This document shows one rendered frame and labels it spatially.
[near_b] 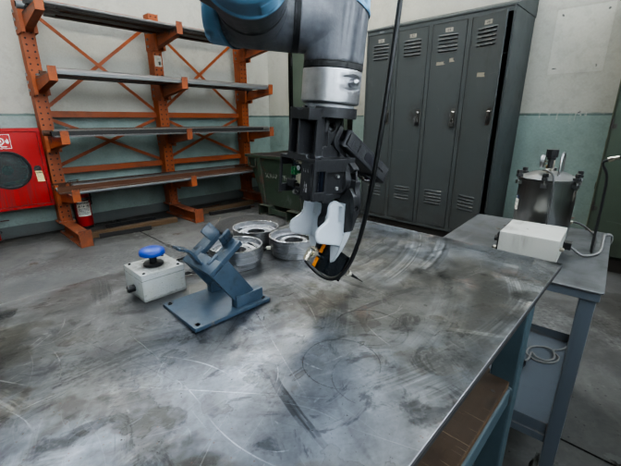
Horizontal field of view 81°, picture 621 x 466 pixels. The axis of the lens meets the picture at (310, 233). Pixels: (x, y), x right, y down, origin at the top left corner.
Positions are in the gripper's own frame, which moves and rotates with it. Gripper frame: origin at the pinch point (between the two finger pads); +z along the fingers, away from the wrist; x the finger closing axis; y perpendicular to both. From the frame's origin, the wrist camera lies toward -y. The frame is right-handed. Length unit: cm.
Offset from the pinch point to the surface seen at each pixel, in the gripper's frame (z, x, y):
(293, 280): 9.3, -8.9, -1.2
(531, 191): -1, -3, -96
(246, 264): 8.4, -17.5, 3.1
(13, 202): 73, -369, 23
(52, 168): 46, -372, -9
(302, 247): 6.3, -15.0, -8.3
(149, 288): 8.8, -17.9, 20.5
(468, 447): 31.9, 20.8, -16.6
